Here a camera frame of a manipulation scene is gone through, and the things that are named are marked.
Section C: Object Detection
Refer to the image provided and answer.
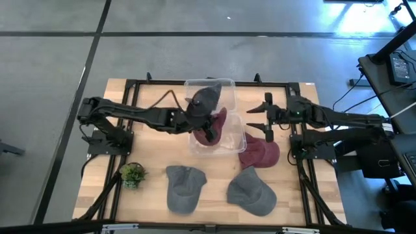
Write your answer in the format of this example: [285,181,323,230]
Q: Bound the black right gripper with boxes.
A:
[246,92,293,144]

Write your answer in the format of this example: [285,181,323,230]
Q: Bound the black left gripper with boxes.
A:
[177,109,218,143]

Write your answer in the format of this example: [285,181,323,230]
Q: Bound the grey baseball cap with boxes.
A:
[165,164,208,215]
[185,83,224,117]
[226,165,278,218]

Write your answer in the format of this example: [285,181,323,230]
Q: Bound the maroon baseball cap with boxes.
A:
[193,107,228,146]
[239,132,281,170]

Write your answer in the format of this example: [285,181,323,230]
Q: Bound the clear plastic bin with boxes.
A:
[187,112,248,157]
[183,78,237,114]

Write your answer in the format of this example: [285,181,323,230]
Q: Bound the small green potted plant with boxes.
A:
[119,162,149,190]

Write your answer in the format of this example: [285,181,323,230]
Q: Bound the black power strip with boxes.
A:
[349,79,371,88]

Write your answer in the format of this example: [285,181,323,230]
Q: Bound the black side desk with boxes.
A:
[357,53,416,136]

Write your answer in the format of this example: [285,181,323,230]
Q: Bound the black box under desk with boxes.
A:
[334,152,406,179]

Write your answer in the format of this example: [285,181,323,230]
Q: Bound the black desk with keyboard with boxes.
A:
[386,133,416,186]

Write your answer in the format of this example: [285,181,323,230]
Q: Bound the black power adapter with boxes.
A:
[389,51,415,86]

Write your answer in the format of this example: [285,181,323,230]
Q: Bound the black diagonal beam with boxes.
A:
[370,27,416,64]

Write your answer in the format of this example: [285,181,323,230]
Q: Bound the black keyboard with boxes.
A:
[402,151,416,185]

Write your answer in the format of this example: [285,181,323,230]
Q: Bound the black office chair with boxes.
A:
[378,181,416,230]

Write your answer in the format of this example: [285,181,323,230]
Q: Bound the black horizontal rig beam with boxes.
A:
[0,220,416,234]

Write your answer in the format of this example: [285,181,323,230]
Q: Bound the grey furniture leg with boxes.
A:
[0,139,26,157]

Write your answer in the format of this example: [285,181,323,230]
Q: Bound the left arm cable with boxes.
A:
[149,88,185,111]

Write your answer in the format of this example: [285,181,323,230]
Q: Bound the black aluminium table frame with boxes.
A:
[73,71,347,228]

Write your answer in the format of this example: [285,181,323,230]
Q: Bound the black floor cable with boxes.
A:
[331,71,365,111]
[343,92,393,113]

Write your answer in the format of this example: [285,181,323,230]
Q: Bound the silver metal bracket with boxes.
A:
[281,226,321,234]
[101,223,140,234]

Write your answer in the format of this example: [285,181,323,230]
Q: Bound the white cable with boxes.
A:
[389,102,416,118]

